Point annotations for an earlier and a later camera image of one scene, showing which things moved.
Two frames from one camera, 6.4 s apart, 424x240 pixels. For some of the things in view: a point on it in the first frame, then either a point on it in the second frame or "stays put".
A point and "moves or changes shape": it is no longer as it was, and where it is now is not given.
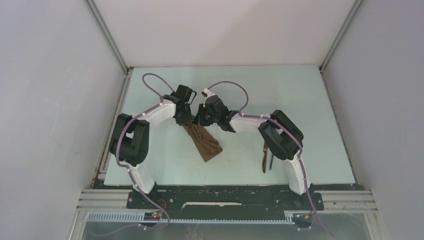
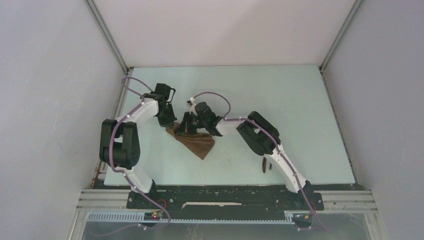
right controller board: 302,217 stays put
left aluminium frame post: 107,35 stays put
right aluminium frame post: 322,65 stays put
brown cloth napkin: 209,146 moves or changes shape
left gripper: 187,120 -> 169,121
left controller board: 154,216 stays put
